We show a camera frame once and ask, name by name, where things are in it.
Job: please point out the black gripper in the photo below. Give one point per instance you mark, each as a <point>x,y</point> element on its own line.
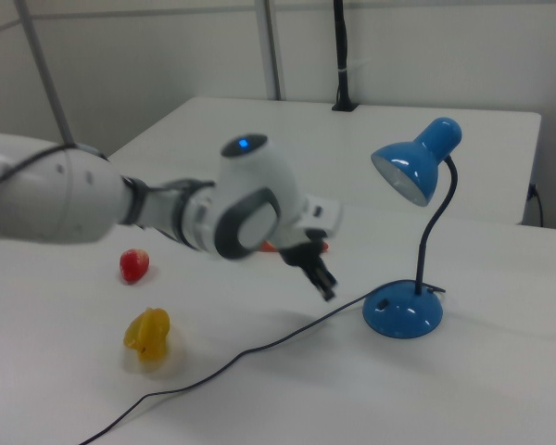
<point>301,252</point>

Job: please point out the blue gooseneck desk lamp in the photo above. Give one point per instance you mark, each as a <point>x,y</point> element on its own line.
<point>400,317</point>

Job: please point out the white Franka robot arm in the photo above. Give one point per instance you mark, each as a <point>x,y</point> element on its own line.
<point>74,199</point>

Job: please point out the orange toy carrot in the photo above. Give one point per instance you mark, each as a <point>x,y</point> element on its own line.
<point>269,248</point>

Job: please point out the yellow toy starfruit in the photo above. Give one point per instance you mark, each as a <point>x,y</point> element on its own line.
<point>147,334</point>

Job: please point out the red toy strawberry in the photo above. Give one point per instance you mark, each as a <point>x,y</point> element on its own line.
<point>133,265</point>

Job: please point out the black clamped pole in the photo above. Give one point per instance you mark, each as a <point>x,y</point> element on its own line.
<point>342,46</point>

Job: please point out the grey partition post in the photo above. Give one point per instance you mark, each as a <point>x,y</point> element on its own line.
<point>273,46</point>
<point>46,74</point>

